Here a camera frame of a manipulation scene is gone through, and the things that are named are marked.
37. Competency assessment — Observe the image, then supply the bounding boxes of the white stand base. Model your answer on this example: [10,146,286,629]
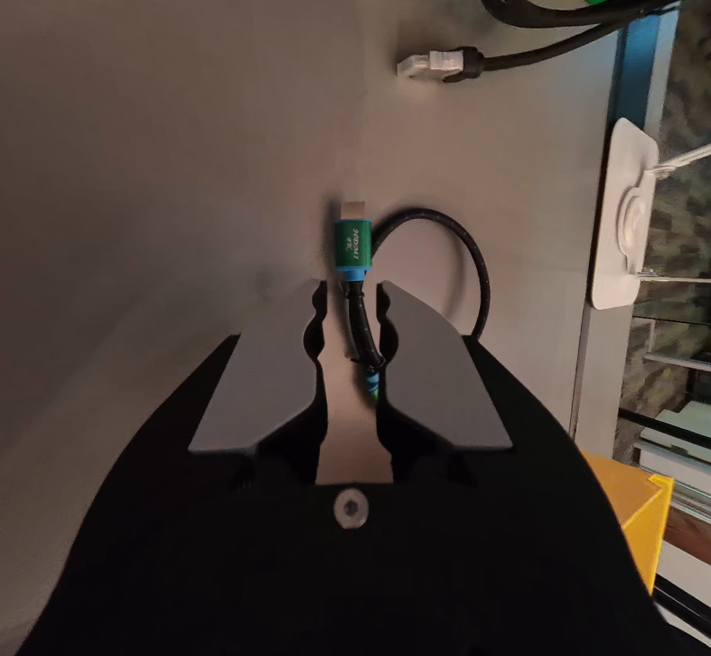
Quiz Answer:
[589,118,661,311]

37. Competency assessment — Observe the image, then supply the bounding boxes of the braided hdmi cable green plugs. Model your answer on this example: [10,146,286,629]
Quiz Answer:
[334,200,491,401]

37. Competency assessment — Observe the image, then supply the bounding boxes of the black cable with silver plug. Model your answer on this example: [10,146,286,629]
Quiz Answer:
[396,0,711,87]

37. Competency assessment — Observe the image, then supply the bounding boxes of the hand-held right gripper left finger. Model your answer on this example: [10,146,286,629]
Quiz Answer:
[189,279,330,457]

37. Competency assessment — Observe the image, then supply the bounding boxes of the yellow plastic bin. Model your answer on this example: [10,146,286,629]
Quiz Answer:
[580,453,675,596]

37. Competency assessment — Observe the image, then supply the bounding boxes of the black mat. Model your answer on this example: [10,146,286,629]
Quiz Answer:
[606,7,681,140]

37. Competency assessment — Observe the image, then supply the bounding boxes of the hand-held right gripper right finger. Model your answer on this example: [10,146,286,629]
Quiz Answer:
[376,279,515,455]

